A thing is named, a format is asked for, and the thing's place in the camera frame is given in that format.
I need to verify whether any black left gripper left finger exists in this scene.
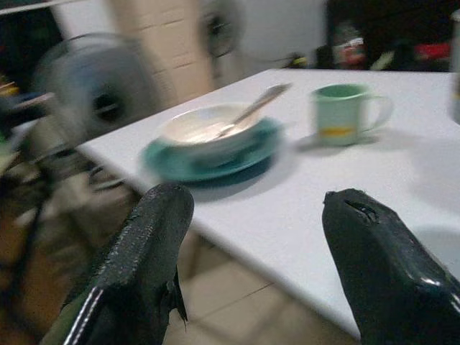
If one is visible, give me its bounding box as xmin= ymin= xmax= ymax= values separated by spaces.
xmin=38 ymin=182 xmax=196 ymax=345

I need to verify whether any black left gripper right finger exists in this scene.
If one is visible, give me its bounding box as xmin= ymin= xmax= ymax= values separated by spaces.
xmin=321 ymin=188 xmax=460 ymax=345

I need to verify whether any teal round plate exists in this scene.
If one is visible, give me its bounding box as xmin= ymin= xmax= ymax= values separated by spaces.
xmin=142 ymin=116 xmax=288 ymax=183

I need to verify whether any white ceramic bowl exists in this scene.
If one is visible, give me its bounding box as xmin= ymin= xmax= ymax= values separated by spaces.
xmin=157 ymin=103 xmax=265 ymax=159

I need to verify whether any mint green mug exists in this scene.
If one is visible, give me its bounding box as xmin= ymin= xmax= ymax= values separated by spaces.
xmin=310 ymin=83 xmax=395 ymax=147

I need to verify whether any large grey floor fan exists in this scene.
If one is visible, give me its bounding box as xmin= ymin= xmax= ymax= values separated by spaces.
xmin=30 ymin=32 xmax=170 ymax=191

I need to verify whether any silver metal spoon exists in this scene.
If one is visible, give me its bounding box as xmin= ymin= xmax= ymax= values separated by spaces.
xmin=213 ymin=83 xmax=292 ymax=139

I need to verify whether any black bag with yellow trim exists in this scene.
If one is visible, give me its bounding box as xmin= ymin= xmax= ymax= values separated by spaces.
xmin=283 ymin=52 xmax=317 ymax=70

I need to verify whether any clear plastic bottle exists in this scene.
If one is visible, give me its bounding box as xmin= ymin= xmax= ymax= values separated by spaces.
xmin=333 ymin=21 xmax=366 ymax=71

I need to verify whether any black cabinet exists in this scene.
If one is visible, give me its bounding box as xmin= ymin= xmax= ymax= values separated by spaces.
xmin=325 ymin=0 xmax=456 ymax=73

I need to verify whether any grey standing fan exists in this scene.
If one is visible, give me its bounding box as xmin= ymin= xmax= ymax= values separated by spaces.
xmin=199 ymin=0 xmax=249 ymax=78

